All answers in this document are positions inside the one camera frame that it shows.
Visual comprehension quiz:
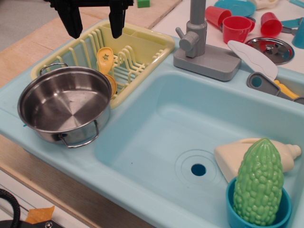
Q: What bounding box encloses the cream plastic object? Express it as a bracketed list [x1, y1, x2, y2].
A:
[250, 0, 279, 10]

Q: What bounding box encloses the wooden board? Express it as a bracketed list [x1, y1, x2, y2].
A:
[79, 0, 182, 29]

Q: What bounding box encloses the green bitter melon toy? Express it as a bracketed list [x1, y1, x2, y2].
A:
[233, 138, 284, 226]

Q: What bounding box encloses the teal plastic utensil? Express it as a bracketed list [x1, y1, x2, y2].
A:
[281, 17, 303, 28]

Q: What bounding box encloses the black cable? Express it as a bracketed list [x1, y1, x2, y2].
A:
[0, 189, 21, 228]

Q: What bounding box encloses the red plastic cup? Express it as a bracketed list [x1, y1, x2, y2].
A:
[260, 12, 283, 38]
[205, 6, 232, 28]
[222, 16, 255, 44]

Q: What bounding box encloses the yellow plastic dish rack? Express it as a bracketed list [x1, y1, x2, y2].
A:
[30, 20, 175, 108]

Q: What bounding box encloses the green plastic block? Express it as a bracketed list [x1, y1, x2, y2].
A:
[137, 0, 150, 8]

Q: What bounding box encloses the blue plastic plate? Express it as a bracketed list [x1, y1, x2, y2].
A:
[214, 0, 256, 17]

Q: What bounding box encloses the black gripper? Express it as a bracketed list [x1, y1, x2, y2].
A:
[48, 0, 134, 39]

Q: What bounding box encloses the grey plastic utensil handle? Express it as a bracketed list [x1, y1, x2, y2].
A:
[247, 72, 304, 105]

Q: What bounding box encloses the stainless steel pot lid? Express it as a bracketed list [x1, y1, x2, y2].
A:
[246, 37, 295, 65]

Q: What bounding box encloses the orange tape piece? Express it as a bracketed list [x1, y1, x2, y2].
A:
[25, 206, 55, 224]

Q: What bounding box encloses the red plastic cup right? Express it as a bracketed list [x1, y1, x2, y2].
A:
[260, 12, 283, 38]

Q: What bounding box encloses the light blue toy sink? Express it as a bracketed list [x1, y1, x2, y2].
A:
[0, 33, 304, 228]

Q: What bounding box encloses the white plastic knife blade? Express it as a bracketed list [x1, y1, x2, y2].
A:
[228, 40, 278, 81]

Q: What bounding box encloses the red plastic cup left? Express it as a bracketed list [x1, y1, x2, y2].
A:
[205, 6, 232, 28]

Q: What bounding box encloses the red plastic cup front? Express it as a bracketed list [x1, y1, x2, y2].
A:
[222, 16, 255, 44]

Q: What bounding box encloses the teal plastic cup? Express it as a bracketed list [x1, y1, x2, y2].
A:
[292, 19, 304, 49]

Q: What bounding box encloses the cream plastic detergent bottle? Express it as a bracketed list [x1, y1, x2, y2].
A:
[214, 138, 302, 182]

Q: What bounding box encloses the orange plastic brush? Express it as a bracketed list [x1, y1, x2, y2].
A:
[96, 47, 117, 97]

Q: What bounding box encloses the grey toy faucet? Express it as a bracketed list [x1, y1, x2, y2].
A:
[173, 0, 241, 81]

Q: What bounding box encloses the blue plastic cup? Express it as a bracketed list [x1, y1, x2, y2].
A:
[225, 177, 293, 228]

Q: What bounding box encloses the yellow plastic utensil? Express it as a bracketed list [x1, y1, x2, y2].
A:
[274, 80, 299, 99]

